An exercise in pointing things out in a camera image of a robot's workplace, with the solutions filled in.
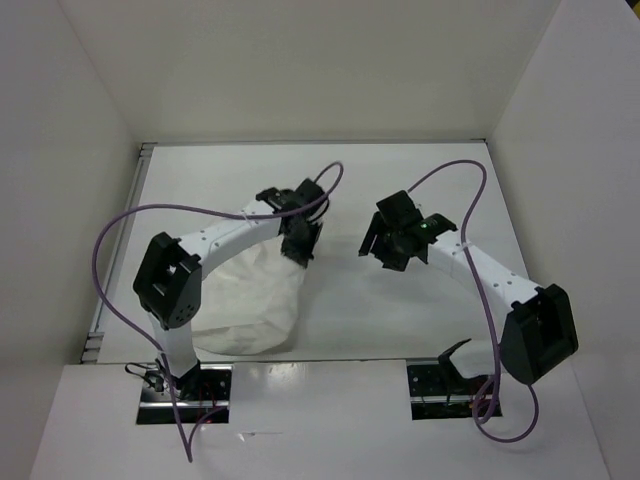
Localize white pleated skirt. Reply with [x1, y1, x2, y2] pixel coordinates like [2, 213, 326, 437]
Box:
[190, 238, 306, 356]

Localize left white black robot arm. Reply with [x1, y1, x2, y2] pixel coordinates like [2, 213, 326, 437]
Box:
[133, 179, 329, 400]

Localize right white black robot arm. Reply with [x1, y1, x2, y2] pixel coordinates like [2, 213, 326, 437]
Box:
[359, 212, 578, 386]

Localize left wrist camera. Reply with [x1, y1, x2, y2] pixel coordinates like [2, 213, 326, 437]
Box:
[293, 178, 325, 208]

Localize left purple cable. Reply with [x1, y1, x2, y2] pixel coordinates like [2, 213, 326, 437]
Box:
[92, 160, 346, 463]

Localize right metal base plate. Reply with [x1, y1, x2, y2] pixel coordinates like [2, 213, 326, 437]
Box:
[406, 360, 487, 421]

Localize metal base plate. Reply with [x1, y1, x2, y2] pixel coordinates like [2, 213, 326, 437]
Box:
[406, 360, 487, 421]
[125, 363, 233, 425]

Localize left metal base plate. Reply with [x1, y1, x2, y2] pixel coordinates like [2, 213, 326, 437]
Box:
[125, 363, 233, 425]

